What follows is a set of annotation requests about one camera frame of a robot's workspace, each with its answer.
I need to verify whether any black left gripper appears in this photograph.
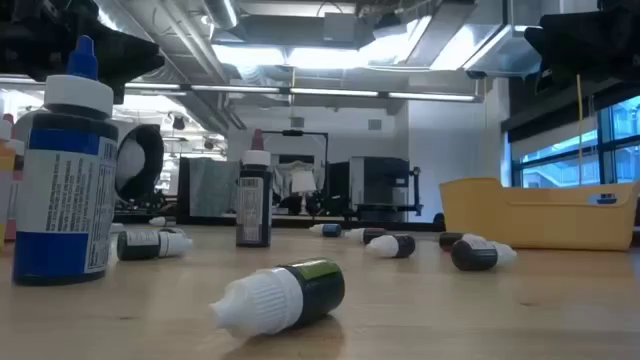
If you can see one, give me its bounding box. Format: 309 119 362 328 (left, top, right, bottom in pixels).
0 0 165 105

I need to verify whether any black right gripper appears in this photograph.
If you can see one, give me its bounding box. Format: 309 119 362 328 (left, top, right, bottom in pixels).
523 0 640 94

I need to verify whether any large blue food coloring bottle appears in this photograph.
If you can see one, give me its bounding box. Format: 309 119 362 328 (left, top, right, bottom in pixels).
11 34 120 287

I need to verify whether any large pink food coloring bottle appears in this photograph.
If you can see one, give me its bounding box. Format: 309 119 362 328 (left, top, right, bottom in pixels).
3 113 25 242

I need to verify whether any large purple food coloring bottle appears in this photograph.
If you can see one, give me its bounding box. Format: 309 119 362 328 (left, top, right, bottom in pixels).
235 128 274 249

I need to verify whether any small brown dropper bottle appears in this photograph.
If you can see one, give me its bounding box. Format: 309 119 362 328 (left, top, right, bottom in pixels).
344 227 389 245

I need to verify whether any small blue dropper bottle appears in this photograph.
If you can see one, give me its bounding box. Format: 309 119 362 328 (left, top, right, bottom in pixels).
308 222 343 239

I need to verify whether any small green dropper bottle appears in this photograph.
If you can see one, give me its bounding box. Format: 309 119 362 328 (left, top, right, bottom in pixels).
208 257 346 339

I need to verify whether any white cylindrical projector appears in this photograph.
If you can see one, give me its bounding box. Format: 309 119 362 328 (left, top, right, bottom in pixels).
13 107 165 235

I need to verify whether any gray fabric partition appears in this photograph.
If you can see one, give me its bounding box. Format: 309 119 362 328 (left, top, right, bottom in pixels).
177 156 242 225

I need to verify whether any yellow plastic bin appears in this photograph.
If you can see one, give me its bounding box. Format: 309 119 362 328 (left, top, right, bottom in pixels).
438 177 640 252

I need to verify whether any white draped cloth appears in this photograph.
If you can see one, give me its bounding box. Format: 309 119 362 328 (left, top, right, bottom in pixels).
272 159 321 201

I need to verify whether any black metal stand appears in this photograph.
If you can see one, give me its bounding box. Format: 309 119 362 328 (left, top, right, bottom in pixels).
349 166 425 219

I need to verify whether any long linear ceiling light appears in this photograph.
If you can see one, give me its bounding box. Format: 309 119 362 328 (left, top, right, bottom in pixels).
0 74 482 104

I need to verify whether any white table lamp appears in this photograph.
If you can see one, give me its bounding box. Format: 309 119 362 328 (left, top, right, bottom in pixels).
290 169 318 217

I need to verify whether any gray metal cabinet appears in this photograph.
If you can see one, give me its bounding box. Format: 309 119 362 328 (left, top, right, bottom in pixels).
327 155 412 222

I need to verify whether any rectangular metal air duct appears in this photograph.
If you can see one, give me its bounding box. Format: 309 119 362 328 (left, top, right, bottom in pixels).
429 22 546 79

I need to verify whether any yellow hanging cable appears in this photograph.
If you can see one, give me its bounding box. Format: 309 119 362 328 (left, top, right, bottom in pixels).
574 73 584 187

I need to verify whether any round metal air duct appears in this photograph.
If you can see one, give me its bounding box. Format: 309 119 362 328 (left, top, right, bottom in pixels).
202 0 240 30

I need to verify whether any window with dark frame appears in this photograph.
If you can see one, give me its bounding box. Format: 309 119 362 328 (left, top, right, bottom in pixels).
509 94 640 189

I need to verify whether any black metal frame rig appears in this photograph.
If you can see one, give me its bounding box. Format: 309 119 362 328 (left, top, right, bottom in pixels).
255 128 330 174

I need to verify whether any black aluminium table frame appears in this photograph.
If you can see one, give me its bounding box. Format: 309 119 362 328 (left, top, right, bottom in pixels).
113 213 446 232

